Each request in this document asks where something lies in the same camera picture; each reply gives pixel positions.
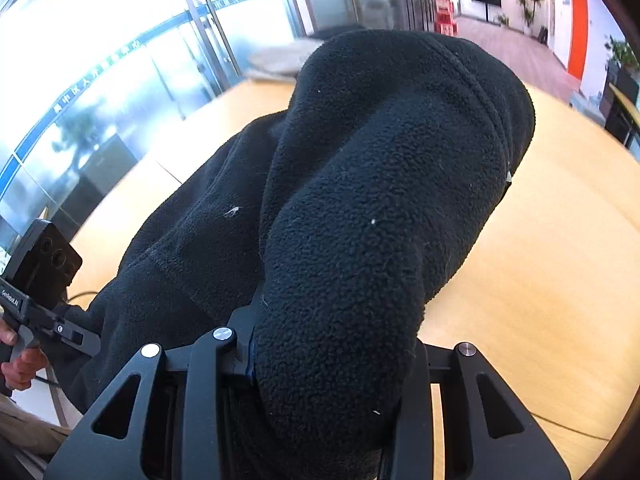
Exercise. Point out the red crate stack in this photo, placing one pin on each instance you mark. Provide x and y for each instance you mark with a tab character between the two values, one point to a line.
444	22

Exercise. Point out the black fleece zip jacket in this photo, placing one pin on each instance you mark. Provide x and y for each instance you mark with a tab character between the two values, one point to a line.
349	210

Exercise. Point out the person's left hand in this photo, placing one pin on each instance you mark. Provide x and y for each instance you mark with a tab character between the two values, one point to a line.
21	372

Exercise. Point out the potted green plant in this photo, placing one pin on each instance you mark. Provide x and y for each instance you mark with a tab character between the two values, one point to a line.
621	52

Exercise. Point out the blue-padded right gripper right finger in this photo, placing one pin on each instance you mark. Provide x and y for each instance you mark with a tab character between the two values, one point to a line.
488	432

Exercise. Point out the black plant stand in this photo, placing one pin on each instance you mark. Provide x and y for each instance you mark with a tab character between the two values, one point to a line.
622	79

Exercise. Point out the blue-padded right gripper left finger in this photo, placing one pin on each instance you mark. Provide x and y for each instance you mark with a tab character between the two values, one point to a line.
166	415

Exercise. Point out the folded beige and black garment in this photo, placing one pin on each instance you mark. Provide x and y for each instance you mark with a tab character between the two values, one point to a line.
283	63

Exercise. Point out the tall potted palm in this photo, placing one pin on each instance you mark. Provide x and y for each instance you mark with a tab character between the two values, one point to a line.
529	9

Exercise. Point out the yellow side table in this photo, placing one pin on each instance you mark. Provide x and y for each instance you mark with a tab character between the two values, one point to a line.
622	122

